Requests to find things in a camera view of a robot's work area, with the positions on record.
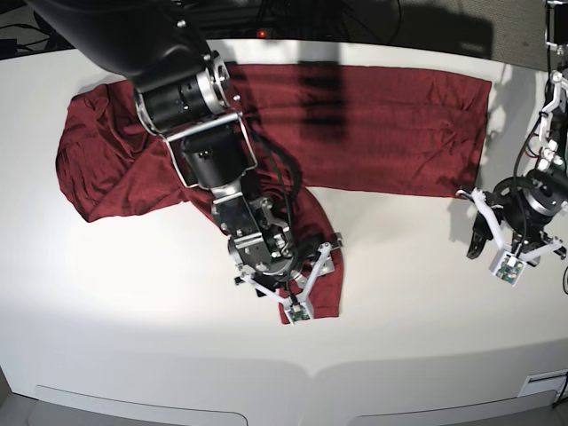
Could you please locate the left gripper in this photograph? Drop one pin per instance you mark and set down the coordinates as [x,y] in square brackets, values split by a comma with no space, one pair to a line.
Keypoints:
[514,216]

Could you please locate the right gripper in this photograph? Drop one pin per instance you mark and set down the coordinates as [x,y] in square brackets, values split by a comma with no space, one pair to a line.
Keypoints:
[290,274]

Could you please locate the dark red long-sleeve shirt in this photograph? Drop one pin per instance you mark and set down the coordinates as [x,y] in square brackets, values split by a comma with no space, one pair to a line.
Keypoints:
[372,129]

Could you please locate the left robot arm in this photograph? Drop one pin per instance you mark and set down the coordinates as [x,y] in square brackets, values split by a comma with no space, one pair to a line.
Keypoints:
[550,129]

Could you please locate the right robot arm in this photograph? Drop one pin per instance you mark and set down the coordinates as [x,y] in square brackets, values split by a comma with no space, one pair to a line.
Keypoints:
[181,91]

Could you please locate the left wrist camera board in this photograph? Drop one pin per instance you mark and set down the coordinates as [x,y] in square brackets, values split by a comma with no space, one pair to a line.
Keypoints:
[507,267]

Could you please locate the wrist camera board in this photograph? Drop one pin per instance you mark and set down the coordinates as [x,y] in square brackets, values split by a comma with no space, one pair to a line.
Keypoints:
[507,267]
[300,311]

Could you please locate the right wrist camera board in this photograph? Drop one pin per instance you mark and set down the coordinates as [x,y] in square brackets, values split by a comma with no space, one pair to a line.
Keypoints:
[300,311]

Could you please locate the black power strip red switch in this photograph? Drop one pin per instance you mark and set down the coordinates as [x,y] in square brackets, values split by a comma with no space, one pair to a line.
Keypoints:
[236,33]

